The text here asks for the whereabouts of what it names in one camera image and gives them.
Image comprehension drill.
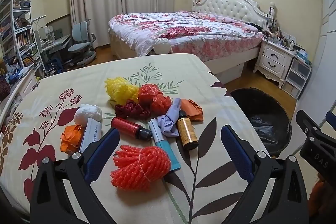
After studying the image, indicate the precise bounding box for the orange crumpled paper ball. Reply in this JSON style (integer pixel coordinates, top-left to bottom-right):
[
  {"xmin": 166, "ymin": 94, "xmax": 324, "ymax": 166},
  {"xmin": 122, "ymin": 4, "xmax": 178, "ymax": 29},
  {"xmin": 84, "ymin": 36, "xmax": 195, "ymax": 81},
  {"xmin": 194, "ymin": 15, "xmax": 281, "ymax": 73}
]
[{"xmin": 60, "ymin": 124, "xmax": 86, "ymax": 155}]

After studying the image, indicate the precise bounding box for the person's right forearm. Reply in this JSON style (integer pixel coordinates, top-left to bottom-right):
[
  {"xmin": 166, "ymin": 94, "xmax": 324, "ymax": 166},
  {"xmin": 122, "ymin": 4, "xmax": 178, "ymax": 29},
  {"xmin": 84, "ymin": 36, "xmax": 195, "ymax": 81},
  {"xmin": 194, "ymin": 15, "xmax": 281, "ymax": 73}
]
[{"xmin": 308, "ymin": 173, "xmax": 329, "ymax": 214}]

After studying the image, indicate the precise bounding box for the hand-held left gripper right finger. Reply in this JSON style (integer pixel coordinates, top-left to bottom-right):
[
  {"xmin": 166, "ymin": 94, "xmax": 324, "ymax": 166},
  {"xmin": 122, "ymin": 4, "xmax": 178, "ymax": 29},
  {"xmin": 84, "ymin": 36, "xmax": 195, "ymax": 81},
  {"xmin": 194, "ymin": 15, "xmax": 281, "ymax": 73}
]
[{"xmin": 220, "ymin": 125, "xmax": 309, "ymax": 224}]

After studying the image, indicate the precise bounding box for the red plastic bag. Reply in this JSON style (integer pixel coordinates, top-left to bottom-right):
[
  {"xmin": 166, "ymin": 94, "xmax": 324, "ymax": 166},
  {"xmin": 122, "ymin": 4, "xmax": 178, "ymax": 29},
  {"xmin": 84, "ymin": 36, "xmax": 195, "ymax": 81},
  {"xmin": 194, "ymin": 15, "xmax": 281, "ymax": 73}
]
[{"xmin": 138, "ymin": 84, "xmax": 172, "ymax": 115}]

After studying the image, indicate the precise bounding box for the red bottle with black cap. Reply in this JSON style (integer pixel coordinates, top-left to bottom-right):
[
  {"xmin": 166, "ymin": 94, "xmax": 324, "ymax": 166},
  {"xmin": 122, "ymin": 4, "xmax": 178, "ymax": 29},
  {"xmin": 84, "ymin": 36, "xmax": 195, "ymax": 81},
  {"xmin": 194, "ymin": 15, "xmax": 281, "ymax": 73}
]
[{"xmin": 110, "ymin": 116, "xmax": 153, "ymax": 141}]

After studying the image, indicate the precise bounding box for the white and teal tube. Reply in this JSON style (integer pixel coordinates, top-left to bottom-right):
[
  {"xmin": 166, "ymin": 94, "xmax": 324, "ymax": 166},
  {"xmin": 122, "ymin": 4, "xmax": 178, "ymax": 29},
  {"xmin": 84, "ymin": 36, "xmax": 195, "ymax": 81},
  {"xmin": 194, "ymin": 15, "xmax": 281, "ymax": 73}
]
[{"xmin": 148, "ymin": 118, "xmax": 181, "ymax": 170}]

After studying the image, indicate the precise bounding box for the white bed with tufted headboard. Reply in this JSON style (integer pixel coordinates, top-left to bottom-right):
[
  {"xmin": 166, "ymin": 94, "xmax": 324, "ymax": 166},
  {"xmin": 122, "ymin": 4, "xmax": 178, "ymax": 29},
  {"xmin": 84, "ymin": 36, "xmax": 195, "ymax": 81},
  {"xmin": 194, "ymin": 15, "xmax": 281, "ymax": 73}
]
[{"xmin": 109, "ymin": 0, "xmax": 276, "ymax": 83}]

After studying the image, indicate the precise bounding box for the clear plastic drawer unit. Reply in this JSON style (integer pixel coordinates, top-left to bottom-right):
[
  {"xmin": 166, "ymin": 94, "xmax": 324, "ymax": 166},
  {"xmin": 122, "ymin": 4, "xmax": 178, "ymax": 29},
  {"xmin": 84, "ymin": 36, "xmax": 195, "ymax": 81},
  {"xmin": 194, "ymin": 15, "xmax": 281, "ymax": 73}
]
[{"xmin": 282, "ymin": 56, "xmax": 313, "ymax": 101}]

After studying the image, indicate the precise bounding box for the white printed paper box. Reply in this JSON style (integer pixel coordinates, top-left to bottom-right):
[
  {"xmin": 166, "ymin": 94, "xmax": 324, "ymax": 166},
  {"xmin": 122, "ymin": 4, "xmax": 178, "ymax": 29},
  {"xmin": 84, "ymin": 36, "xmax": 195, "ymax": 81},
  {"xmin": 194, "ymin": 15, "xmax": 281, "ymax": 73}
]
[{"xmin": 79, "ymin": 118, "xmax": 105, "ymax": 153}]

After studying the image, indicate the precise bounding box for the beige leaf-print tablecloth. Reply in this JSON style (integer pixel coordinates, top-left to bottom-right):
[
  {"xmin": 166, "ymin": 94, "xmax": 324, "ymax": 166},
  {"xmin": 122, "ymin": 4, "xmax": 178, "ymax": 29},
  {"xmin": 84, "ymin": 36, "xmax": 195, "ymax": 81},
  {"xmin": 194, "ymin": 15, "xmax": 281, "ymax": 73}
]
[{"xmin": 0, "ymin": 53, "xmax": 271, "ymax": 224}]

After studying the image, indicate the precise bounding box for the pink floral blanket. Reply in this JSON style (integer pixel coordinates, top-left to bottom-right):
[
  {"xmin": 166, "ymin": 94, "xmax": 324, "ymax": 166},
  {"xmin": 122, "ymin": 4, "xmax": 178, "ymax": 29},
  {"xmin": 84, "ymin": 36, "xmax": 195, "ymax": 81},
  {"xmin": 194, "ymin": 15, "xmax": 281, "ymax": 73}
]
[{"xmin": 109, "ymin": 11, "xmax": 264, "ymax": 56}]

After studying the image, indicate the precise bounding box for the white dresser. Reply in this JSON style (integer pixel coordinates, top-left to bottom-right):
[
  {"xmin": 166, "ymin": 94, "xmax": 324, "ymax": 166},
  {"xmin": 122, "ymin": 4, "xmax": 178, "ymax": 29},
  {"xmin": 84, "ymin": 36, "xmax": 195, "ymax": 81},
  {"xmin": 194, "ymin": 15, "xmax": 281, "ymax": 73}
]
[{"xmin": 0, "ymin": 67, "xmax": 40, "ymax": 122}]

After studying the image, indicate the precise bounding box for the red foam net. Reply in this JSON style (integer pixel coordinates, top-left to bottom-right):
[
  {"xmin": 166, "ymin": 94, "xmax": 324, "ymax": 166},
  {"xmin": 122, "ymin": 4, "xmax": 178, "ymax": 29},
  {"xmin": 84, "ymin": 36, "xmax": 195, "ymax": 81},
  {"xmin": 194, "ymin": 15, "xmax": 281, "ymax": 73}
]
[{"xmin": 110, "ymin": 145, "xmax": 172, "ymax": 191}]

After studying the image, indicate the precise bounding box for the dark red fabric scrunchie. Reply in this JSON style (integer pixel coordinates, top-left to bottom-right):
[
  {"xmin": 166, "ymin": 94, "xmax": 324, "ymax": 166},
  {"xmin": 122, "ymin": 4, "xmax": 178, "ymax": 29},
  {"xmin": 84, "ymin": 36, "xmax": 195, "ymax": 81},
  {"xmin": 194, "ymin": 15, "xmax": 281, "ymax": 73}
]
[{"xmin": 115, "ymin": 99, "xmax": 151, "ymax": 120}]

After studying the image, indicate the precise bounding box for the amber bottle with black cap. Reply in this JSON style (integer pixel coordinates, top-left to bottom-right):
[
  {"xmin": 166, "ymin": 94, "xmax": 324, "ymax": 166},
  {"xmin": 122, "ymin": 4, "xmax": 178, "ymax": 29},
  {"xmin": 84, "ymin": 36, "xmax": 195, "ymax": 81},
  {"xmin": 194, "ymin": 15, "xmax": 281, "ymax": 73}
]
[{"xmin": 177, "ymin": 110, "xmax": 198, "ymax": 150}]

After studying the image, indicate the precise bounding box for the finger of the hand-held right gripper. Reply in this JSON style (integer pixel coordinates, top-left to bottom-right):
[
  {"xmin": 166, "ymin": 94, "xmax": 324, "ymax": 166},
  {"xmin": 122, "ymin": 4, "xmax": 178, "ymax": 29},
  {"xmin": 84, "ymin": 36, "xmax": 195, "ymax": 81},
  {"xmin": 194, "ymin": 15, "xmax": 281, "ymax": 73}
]
[
  {"xmin": 296, "ymin": 110, "xmax": 324, "ymax": 139},
  {"xmin": 325, "ymin": 111, "xmax": 336, "ymax": 133}
]

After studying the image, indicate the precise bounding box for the purple crumpled paper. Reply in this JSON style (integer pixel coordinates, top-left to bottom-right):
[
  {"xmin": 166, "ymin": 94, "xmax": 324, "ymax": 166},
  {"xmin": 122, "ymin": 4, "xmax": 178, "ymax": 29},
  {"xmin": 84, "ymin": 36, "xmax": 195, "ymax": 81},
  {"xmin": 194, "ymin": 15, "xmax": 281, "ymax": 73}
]
[{"xmin": 157, "ymin": 98, "xmax": 182, "ymax": 138}]

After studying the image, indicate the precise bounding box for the grey study desk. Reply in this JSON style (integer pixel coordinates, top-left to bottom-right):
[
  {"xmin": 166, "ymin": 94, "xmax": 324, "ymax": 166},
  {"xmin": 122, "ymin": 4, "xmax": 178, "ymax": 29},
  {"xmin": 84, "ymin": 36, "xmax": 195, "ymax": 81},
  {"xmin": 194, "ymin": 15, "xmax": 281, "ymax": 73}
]
[{"xmin": 39, "ymin": 35, "xmax": 72, "ymax": 69}]

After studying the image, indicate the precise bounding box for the blue grey desk chair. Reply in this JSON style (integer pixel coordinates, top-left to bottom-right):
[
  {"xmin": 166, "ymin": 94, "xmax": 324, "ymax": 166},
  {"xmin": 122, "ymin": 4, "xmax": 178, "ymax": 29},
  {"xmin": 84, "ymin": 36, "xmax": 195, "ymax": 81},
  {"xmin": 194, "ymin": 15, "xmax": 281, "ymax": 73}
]
[{"xmin": 68, "ymin": 21, "xmax": 97, "ymax": 67}]

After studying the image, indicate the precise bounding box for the white round bed post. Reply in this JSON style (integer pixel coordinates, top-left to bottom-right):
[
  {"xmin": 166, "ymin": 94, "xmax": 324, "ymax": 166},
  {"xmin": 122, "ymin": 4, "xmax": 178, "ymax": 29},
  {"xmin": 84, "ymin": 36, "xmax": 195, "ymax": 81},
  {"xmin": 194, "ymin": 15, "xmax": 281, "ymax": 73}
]
[{"xmin": 154, "ymin": 38, "xmax": 172, "ymax": 54}]

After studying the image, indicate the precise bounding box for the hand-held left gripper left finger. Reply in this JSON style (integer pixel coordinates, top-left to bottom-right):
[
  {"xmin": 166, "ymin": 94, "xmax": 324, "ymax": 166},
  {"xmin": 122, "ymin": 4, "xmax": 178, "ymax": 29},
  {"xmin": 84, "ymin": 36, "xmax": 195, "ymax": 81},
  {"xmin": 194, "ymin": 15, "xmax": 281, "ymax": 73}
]
[{"xmin": 30, "ymin": 127, "xmax": 121, "ymax": 224}]

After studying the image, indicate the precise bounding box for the orange paper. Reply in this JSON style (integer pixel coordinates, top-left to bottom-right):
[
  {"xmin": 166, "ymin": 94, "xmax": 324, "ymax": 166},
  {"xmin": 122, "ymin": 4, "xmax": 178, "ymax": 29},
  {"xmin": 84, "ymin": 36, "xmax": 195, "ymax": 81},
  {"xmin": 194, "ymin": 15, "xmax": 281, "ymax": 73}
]
[{"xmin": 181, "ymin": 99, "xmax": 204, "ymax": 123}]

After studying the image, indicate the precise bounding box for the white crumpled paper ball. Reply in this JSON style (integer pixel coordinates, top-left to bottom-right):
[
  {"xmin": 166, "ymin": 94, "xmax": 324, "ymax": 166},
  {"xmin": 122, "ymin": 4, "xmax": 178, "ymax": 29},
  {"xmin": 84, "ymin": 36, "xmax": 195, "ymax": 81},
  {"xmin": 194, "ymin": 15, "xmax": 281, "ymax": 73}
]
[{"xmin": 74, "ymin": 104, "xmax": 103, "ymax": 126}]

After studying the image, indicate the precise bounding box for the white bookshelf with books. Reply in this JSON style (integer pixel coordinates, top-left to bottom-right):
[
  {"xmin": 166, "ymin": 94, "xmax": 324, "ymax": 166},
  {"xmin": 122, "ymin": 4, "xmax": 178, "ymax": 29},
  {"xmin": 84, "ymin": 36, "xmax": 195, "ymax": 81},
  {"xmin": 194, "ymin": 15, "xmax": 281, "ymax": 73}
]
[{"xmin": 0, "ymin": 0, "xmax": 45, "ymax": 77}]

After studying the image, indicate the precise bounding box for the white nightstand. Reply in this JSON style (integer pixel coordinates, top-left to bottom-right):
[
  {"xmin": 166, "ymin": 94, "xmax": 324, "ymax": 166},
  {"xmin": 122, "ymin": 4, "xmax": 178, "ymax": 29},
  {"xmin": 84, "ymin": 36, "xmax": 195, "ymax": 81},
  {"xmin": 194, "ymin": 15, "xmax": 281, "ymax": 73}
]
[{"xmin": 253, "ymin": 39, "xmax": 296, "ymax": 89}]

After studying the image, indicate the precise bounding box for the clutter of small bottles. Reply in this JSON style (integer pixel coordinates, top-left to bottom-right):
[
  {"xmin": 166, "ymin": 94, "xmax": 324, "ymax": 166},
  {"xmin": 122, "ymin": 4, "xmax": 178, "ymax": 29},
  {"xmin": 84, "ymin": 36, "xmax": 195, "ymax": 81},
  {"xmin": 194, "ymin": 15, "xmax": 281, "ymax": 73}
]
[{"xmin": 262, "ymin": 27, "xmax": 297, "ymax": 50}]

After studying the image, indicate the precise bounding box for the dark red fluffy cloth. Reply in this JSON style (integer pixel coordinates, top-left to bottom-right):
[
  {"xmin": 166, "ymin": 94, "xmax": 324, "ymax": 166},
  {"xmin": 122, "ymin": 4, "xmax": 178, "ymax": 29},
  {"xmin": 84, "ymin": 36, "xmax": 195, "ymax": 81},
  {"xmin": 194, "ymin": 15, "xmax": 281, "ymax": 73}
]
[{"xmin": 0, "ymin": 77, "xmax": 11, "ymax": 98}]

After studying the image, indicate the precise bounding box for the yellow foam net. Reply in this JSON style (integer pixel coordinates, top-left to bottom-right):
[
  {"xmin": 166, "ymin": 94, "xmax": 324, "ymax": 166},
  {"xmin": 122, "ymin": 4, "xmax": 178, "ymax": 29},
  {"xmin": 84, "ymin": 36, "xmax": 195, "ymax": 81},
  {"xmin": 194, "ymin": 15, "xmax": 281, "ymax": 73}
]
[{"xmin": 104, "ymin": 76, "xmax": 139, "ymax": 106}]

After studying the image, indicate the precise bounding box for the bin with black bag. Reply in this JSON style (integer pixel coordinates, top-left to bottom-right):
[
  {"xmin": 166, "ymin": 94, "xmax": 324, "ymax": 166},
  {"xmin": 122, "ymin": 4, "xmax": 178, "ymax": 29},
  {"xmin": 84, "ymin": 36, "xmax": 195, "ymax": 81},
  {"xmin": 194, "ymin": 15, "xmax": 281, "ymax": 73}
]
[{"xmin": 230, "ymin": 88, "xmax": 292, "ymax": 157}]

